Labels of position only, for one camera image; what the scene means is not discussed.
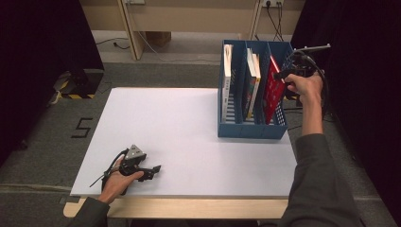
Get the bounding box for person's right hand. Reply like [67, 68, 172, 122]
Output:
[283, 74, 324, 107]

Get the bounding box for white picture book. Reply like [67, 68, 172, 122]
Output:
[221, 44, 235, 124]

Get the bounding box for black stand base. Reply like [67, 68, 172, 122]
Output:
[61, 67, 105, 99]

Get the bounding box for teal book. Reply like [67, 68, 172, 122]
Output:
[241, 47, 257, 121]

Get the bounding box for white wall socket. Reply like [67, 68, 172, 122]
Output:
[262, 0, 285, 9]

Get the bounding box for black curtain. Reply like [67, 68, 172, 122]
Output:
[288, 0, 401, 218]
[0, 0, 106, 166]

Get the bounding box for person's left hand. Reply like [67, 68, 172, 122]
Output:
[97, 158, 146, 205]

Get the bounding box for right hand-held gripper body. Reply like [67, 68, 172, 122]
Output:
[285, 44, 332, 79]

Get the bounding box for black cables at socket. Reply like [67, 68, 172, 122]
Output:
[266, 1, 286, 43]

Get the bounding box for blue file rack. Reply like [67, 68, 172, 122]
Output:
[217, 39, 296, 140]

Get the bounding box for cardboard box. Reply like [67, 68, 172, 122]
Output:
[145, 31, 172, 48]

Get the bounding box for black floor cable with plug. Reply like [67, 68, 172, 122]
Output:
[96, 37, 131, 51]

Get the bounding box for white floor cable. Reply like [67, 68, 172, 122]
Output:
[137, 30, 221, 63]

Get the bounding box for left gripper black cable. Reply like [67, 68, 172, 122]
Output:
[89, 148, 131, 189]

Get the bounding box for beige desk frame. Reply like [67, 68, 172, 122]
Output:
[80, 0, 305, 61]

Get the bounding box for red book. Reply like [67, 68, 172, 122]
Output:
[263, 55, 287, 126]

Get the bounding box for yellow book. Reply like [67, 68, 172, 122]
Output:
[247, 53, 262, 120]

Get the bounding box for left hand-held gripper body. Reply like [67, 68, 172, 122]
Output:
[118, 144, 149, 177]

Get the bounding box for black floor cables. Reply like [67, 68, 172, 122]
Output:
[284, 105, 336, 131]

